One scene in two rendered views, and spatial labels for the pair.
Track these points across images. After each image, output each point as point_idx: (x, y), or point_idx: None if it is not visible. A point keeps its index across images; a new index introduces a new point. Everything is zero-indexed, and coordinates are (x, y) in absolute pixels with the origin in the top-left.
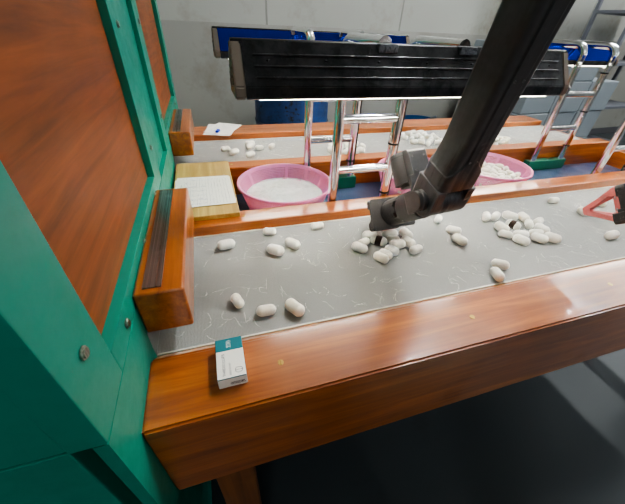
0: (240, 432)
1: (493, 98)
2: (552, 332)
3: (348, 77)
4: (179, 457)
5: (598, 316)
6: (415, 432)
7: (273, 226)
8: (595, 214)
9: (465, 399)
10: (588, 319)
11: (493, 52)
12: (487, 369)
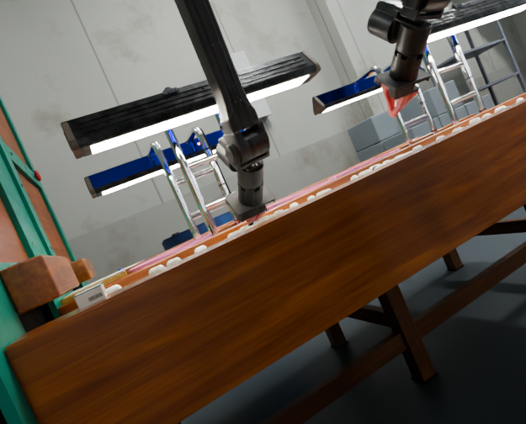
0: (111, 350)
1: (209, 57)
2: (395, 177)
3: (147, 112)
4: (52, 400)
5: (432, 153)
6: None
7: None
8: (395, 109)
9: None
10: (423, 157)
11: (194, 40)
12: (366, 236)
